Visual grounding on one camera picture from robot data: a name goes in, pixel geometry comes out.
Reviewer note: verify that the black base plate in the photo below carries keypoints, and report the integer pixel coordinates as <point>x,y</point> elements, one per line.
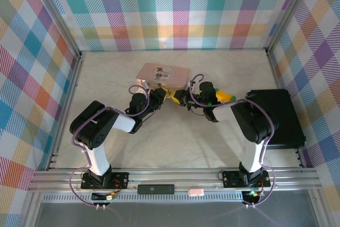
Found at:
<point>119,179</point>
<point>231,179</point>

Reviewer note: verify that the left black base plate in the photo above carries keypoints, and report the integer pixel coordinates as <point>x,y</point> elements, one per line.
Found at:
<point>119,179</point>

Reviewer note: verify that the black bar device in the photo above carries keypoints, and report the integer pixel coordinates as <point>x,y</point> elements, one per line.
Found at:
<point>155,189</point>

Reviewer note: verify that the aluminium cross rail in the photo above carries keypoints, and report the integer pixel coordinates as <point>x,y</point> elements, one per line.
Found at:
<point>186,177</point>

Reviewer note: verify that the pink white small device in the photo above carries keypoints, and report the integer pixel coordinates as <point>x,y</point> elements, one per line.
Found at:
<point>196,192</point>

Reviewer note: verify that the aluminium side rail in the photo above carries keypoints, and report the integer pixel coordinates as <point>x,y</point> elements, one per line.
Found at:
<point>275,78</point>
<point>68,104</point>

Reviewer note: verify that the pink tin box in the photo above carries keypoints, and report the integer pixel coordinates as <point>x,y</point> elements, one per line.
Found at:
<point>164,74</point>

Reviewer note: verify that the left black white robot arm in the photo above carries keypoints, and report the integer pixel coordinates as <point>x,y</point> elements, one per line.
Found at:
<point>93,126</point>

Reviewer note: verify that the aluminium frame leg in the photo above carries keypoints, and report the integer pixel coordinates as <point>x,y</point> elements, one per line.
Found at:
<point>32,211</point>
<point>317,211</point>

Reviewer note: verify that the aluminium corner post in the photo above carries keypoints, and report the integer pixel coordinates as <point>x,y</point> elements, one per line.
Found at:
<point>58,17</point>
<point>289,11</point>

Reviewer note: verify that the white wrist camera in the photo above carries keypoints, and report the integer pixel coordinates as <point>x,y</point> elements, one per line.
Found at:
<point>189,85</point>
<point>146,86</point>

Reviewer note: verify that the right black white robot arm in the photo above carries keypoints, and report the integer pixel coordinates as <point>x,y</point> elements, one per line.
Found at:
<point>252,120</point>

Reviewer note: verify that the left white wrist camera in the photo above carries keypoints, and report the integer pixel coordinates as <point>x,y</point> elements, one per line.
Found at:
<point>146,86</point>

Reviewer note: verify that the yellow power connector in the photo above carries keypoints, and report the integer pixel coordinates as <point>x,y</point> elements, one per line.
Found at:
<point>255,194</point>
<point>111,196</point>

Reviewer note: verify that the black plastic tray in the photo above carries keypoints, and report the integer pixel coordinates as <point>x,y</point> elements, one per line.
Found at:
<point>281,110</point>

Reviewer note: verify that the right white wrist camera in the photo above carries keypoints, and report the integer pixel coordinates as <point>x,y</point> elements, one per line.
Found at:
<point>189,85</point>

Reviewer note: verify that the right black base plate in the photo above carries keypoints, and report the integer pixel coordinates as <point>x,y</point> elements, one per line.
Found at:
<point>231,179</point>

